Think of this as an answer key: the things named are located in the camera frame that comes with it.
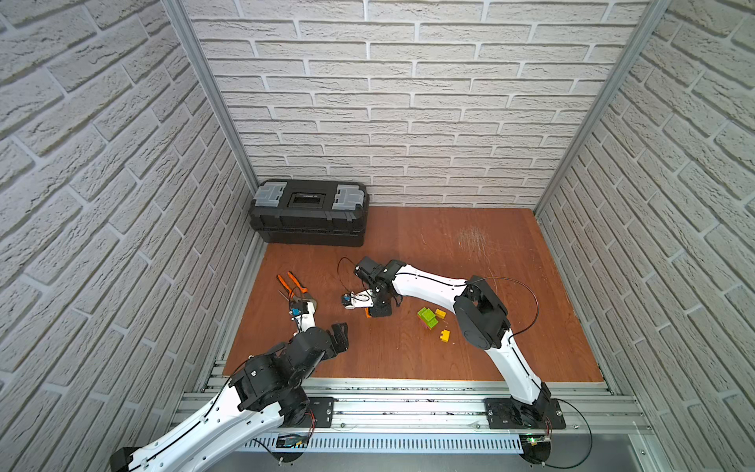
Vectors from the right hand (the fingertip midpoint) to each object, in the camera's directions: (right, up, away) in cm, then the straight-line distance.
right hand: (380, 302), depth 94 cm
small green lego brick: (+14, -2, -9) cm, 16 cm away
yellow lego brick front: (+19, -7, -11) cm, 23 cm away
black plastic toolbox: (-24, +30, +3) cm, 39 cm away
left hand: (-10, -2, -20) cm, 22 cm away
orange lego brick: (-4, -1, -12) cm, 12 cm away
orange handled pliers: (-28, +3, +1) cm, 28 cm away
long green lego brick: (+15, -4, -9) cm, 18 cm away
